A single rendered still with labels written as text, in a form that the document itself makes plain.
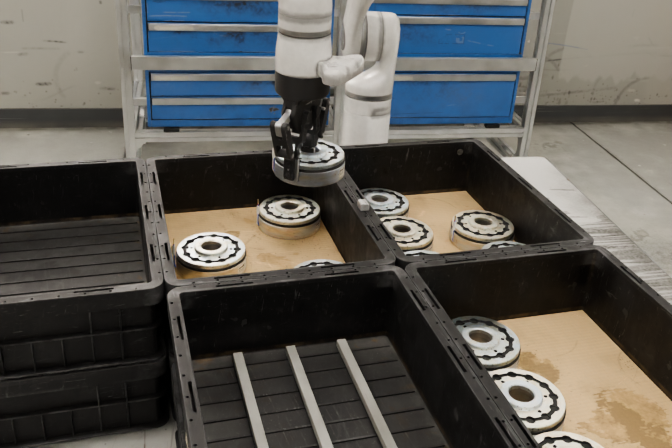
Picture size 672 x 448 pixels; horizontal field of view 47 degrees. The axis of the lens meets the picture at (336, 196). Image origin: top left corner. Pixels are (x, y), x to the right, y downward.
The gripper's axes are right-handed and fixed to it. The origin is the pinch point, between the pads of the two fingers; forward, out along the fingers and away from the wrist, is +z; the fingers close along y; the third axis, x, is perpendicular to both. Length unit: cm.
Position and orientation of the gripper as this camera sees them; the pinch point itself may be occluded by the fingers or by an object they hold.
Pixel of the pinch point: (299, 164)
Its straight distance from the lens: 110.0
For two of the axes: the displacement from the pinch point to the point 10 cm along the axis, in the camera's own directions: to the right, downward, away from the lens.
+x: 9.0, 2.4, -3.7
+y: -4.3, 3.8, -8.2
